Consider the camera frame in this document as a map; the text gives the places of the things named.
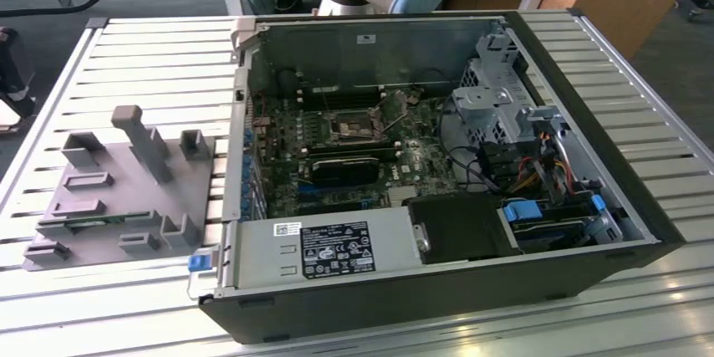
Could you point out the CPU socket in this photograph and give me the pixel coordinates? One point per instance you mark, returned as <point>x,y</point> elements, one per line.
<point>354,125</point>

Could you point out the grey parts rack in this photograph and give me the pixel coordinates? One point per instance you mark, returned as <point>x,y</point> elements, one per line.
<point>128,190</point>

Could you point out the green RAM stick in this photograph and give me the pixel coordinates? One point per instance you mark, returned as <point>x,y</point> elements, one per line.
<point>108,220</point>

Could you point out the blue expansion card latch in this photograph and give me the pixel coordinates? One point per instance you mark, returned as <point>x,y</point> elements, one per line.
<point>247,206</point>
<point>248,163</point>
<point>247,187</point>
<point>247,136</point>

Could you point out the blue case side latch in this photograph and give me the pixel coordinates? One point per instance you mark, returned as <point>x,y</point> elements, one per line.
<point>200,263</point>

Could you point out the black RAM slot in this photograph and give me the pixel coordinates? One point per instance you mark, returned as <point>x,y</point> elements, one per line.
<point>348,152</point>
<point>348,146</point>
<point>348,155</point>
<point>346,101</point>
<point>348,149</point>
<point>346,94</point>
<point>346,98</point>

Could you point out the silver power supply unit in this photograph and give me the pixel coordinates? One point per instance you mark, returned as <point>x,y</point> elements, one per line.
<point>256,248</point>

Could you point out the white case sticker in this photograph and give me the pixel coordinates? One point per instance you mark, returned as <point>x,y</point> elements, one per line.
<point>364,39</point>

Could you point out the black graphics card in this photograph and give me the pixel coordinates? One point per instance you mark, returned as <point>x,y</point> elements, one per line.
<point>346,175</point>

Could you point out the silver chipset heatsink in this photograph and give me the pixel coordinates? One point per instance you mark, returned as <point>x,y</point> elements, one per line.
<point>402,194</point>

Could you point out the green motherboard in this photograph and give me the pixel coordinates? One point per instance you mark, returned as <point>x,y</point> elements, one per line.
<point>430,139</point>

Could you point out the metal drive cage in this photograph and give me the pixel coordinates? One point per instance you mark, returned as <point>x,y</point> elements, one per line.
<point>484,118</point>

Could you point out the black fan shroud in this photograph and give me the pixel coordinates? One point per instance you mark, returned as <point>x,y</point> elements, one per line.
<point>463,223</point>

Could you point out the black PC case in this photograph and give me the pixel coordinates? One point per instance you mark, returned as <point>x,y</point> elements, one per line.
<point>390,311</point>

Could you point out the blue disk carrier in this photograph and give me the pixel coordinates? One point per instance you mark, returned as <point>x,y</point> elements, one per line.
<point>520,210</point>

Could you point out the black disk drive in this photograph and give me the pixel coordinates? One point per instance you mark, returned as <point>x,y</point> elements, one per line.
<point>549,231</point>

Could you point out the blue drive latch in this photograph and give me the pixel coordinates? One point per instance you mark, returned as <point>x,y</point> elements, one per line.
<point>597,203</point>

